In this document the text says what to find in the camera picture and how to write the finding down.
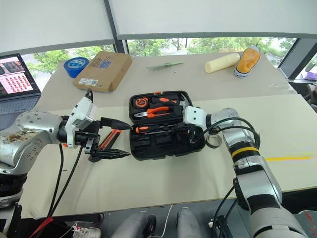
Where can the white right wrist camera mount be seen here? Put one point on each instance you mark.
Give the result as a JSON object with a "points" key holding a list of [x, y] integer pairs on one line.
{"points": [[195, 115]]}

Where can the black plastic tool case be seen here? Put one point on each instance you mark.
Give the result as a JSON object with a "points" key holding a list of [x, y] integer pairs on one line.
{"points": [[158, 146]]}

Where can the black bracket with white plug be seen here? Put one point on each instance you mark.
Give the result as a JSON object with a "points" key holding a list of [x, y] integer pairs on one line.
{"points": [[223, 228]]}

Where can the open grey laptop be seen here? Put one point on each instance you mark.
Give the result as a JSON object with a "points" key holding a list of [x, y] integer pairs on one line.
{"points": [[17, 99]]}

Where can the stubby orange black screwdriver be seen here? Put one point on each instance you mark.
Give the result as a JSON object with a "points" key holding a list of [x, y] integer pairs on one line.
{"points": [[164, 100]]}

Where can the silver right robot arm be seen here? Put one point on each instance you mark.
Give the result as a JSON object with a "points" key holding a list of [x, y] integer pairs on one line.
{"points": [[257, 173]]}

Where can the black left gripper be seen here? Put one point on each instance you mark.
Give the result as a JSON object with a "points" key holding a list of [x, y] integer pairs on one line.
{"points": [[89, 136]]}

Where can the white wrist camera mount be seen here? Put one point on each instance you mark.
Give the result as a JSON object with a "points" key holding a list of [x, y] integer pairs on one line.
{"points": [[195, 115], [81, 111]]}

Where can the white sneaker on floor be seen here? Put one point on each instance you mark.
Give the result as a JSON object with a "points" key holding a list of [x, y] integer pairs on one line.
{"points": [[86, 232]]}

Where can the cream foam cylinder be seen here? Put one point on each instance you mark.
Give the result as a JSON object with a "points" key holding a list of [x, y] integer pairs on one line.
{"points": [[221, 63]]}

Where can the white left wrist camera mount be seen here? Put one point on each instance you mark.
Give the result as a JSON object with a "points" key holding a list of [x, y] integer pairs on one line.
{"points": [[81, 111]]}

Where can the flat brown cardboard box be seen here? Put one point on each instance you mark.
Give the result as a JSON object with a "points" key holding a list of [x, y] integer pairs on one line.
{"points": [[104, 72]]}

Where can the orange black tape measure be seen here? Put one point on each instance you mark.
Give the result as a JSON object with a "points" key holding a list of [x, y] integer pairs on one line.
{"points": [[141, 102]]}

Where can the green plastic stick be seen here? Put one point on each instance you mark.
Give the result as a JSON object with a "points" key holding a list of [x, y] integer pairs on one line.
{"points": [[163, 65]]}

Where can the black electrical tape roll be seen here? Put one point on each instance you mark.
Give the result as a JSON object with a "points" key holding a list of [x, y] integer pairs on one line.
{"points": [[214, 146]]}

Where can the dark window post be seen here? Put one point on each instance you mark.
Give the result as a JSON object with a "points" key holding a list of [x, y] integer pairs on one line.
{"points": [[120, 45]]}

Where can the dark slanted window frame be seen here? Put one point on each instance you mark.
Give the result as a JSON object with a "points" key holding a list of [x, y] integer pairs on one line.
{"points": [[294, 59]]}

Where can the purple cloth item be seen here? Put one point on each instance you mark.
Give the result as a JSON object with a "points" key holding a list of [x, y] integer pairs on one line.
{"points": [[311, 75]]}

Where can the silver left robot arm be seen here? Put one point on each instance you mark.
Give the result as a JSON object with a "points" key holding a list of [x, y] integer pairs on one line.
{"points": [[37, 124]]}

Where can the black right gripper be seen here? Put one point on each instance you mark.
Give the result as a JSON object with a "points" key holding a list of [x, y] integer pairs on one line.
{"points": [[193, 134]]}

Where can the orange black utility knife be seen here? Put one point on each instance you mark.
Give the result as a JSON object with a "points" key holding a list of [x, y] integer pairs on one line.
{"points": [[109, 138]]}

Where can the white roller blind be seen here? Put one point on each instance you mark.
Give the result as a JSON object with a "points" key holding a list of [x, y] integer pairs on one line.
{"points": [[210, 17], [49, 22]]}

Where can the blue tape roll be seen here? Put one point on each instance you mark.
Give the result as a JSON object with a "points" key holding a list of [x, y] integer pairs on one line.
{"points": [[74, 65]]}

